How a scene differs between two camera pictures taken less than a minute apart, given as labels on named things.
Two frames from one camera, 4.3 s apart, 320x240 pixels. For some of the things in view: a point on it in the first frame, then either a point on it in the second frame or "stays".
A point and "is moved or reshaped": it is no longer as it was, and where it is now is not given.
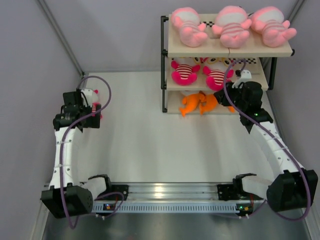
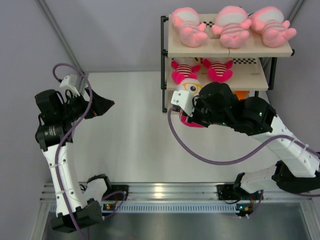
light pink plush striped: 232,23 stays
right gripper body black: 235,94 → 201,115
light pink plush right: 270,21 stays
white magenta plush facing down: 93,99 is moved or reshaped
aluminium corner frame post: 46,11 stays
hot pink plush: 214,69 is moved or reshaped
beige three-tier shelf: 190,76 stays
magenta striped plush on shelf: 184,74 stays
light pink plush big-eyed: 187,20 stays
